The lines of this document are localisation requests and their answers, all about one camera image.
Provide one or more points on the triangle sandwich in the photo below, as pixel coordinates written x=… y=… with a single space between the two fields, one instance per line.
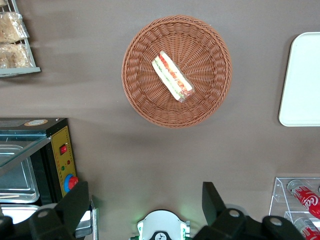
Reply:
x=172 y=76

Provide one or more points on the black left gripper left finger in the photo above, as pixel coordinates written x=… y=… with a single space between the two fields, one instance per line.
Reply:
x=72 y=200

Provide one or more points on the cream plastic serving tray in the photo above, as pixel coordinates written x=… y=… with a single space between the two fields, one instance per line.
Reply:
x=305 y=80

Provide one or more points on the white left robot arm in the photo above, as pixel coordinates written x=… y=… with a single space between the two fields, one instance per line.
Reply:
x=162 y=225

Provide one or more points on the round brown wicker basket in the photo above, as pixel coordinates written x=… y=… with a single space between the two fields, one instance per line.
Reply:
x=205 y=50

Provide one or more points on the clear acrylic bottle rack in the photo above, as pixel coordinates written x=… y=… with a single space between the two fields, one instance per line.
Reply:
x=280 y=197

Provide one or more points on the clear bag of brown snacks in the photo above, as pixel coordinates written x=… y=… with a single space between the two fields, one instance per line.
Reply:
x=13 y=56
x=11 y=27

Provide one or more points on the red cola bottle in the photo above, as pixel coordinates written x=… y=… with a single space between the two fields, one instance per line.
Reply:
x=307 y=200
x=306 y=227

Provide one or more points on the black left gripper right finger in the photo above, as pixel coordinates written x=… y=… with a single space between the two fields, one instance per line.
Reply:
x=212 y=202

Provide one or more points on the steel food pan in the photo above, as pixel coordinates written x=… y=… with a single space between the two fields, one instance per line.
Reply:
x=17 y=175
x=20 y=212

